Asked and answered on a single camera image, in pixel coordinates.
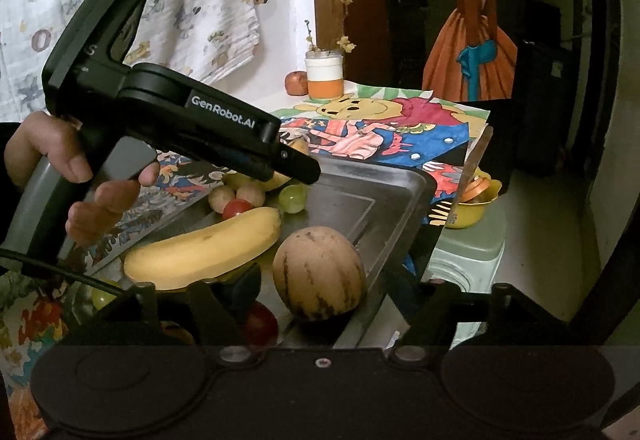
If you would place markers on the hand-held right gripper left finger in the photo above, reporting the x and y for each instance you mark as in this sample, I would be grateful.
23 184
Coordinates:
245 286

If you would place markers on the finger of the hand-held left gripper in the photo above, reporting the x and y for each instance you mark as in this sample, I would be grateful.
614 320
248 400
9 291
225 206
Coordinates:
280 160

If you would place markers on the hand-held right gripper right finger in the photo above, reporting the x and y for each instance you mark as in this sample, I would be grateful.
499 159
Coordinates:
435 315

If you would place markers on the small curved banana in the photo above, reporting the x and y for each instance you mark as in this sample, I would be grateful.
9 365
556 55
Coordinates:
270 181

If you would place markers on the green grape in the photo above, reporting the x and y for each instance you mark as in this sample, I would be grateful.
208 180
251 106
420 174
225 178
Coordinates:
292 199
102 299

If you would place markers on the large red cherry tomato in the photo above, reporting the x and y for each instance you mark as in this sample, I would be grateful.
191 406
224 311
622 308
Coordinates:
261 324

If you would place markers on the brown longan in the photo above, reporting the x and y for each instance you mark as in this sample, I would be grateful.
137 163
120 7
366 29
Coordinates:
221 198
250 194

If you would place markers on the large yellow banana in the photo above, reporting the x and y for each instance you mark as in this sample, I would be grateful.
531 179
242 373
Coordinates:
200 250

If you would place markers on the small red cherry tomato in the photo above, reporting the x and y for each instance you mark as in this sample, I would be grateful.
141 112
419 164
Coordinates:
236 209

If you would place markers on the striped pepino melon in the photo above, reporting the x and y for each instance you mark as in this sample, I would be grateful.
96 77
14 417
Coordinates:
320 270

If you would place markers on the metal baking tray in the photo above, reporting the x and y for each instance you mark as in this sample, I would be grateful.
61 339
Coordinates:
350 200

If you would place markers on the person's left hand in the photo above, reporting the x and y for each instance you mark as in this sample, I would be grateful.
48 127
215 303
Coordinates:
45 135

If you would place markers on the pale green plastic stool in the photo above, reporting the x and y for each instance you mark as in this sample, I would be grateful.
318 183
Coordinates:
470 260

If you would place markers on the red apple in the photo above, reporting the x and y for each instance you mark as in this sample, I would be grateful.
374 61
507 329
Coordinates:
296 83

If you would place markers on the cartoon printed table cover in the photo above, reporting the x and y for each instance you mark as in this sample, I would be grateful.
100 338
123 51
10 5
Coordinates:
380 130

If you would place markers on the yellow bowl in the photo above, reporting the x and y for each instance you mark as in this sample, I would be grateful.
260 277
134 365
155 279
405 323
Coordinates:
472 215

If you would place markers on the dried yellow flower sprigs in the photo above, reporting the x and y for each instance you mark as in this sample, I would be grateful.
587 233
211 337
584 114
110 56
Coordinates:
345 44

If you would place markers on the orange plastic piece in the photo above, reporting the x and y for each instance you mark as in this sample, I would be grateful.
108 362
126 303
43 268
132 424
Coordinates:
477 187

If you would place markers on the black cabinet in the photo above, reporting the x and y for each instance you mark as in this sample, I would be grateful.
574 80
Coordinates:
542 120

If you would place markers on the wall poster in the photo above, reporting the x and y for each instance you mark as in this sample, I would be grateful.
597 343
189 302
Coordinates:
470 60

